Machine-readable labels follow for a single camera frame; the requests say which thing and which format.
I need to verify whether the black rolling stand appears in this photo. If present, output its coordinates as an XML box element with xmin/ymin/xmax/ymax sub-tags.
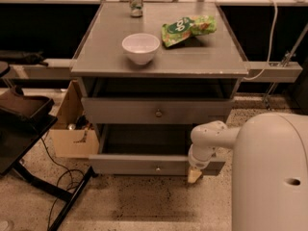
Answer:
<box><xmin>0</xmin><ymin>61</ymin><xmax>100</xmax><ymax>231</ymax></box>

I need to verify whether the grey top drawer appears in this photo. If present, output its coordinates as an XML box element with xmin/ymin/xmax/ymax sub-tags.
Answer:
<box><xmin>82</xmin><ymin>97</ymin><xmax>233</xmax><ymax>124</ymax></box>

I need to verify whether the green chip bag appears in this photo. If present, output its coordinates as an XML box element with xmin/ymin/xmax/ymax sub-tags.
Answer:
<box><xmin>161</xmin><ymin>15</ymin><xmax>217</xmax><ymax>47</ymax></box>

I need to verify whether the white bowl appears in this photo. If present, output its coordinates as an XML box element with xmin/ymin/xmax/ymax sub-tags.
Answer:
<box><xmin>122</xmin><ymin>33</ymin><xmax>161</xmax><ymax>65</ymax></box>

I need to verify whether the green white soda can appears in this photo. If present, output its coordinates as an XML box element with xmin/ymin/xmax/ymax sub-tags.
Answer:
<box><xmin>129</xmin><ymin>0</ymin><xmax>143</xmax><ymax>17</ymax></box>

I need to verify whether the cardboard box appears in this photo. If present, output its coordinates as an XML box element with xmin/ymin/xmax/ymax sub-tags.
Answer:
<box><xmin>50</xmin><ymin>81</ymin><xmax>99</xmax><ymax>159</ymax></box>

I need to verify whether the black floor cable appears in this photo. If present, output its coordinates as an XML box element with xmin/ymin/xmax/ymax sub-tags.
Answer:
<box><xmin>39</xmin><ymin>136</ymin><xmax>86</xmax><ymax>231</ymax></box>

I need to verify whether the grey drawer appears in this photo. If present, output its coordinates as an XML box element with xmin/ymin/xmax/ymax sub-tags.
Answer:
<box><xmin>89</xmin><ymin>123</ymin><xmax>226</xmax><ymax>177</ymax></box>
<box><xmin>82</xmin><ymin>97</ymin><xmax>233</xmax><ymax>124</ymax></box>

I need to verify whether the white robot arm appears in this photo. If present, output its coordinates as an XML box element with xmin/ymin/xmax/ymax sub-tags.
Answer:
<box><xmin>188</xmin><ymin>113</ymin><xmax>308</xmax><ymax>231</ymax></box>

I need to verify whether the grey drawer cabinet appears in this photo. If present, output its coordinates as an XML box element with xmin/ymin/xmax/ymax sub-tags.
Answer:
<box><xmin>70</xmin><ymin>2</ymin><xmax>250</xmax><ymax>178</ymax></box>

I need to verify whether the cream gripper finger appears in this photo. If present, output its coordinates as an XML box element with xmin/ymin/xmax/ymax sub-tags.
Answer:
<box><xmin>188</xmin><ymin>167</ymin><xmax>202</xmax><ymax>184</ymax></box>

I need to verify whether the white hanging cable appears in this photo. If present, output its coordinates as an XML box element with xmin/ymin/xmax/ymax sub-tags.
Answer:
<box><xmin>243</xmin><ymin>0</ymin><xmax>279</xmax><ymax>82</ymax></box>

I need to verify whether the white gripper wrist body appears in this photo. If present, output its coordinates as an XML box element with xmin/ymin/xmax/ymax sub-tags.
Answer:
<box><xmin>188</xmin><ymin>121</ymin><xmax>228</xmax><ymax>170</ymax></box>

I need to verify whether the metal railing frame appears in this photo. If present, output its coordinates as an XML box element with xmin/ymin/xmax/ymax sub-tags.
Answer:
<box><xmin>1</xmin><ymin>0</ymin><xmax>307</xmax><ymax>87</ymax></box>

